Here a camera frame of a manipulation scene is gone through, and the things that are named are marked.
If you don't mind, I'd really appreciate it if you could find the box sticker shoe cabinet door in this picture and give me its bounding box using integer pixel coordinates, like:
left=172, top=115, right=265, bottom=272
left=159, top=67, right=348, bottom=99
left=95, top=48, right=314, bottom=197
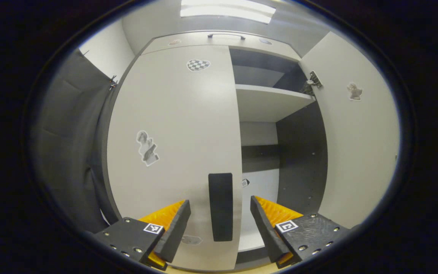
left=298, top=31, right=401, bottom=229

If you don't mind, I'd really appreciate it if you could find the black backdrop cloth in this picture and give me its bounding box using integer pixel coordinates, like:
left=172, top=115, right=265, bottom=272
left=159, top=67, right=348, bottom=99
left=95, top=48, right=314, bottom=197
left=33, top=49, right=122, bottom=234

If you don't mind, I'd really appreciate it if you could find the grey double-door shoe cabinet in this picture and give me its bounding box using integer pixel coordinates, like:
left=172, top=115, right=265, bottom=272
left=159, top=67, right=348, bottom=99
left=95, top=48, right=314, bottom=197
left=100, top=30, right=330, bottom=271

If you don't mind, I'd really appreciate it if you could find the silver door hinge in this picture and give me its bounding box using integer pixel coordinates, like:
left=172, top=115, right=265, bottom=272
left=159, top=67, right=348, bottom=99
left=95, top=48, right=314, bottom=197
left=301, top=71, right=323, bottom=96

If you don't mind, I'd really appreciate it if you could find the long ceiling light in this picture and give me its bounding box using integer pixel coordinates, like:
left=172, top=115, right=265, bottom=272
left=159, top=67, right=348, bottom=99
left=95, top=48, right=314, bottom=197
left=180, top=0, right=276, bottom=24

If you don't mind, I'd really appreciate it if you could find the white cabinet shelf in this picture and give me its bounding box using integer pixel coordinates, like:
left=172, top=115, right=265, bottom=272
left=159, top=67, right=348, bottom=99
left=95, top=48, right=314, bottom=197
left=238, top=229, right=267, bottom=252
left=235, top=84, right=316, bottom=123

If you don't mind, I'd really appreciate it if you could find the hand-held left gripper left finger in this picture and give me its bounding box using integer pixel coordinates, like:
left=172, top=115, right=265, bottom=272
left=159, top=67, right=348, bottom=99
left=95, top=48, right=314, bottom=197
left=93, top=199, right=192, bottom=271

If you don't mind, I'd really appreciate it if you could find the black door handle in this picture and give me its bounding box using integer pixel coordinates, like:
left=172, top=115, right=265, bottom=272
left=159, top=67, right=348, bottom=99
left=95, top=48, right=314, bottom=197
left=208, top=173, right=234, bottom=242

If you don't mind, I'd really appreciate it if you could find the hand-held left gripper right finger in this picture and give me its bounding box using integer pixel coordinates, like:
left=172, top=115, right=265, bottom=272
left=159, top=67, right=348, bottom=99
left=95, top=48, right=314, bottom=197
left=250, top=195, right=351, bottom=269

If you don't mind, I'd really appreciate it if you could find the checkered sticker shoe cabinet door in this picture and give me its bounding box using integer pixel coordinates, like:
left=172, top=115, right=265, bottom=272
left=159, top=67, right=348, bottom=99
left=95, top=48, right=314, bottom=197
left=106, top=45, right=243, bottom=271

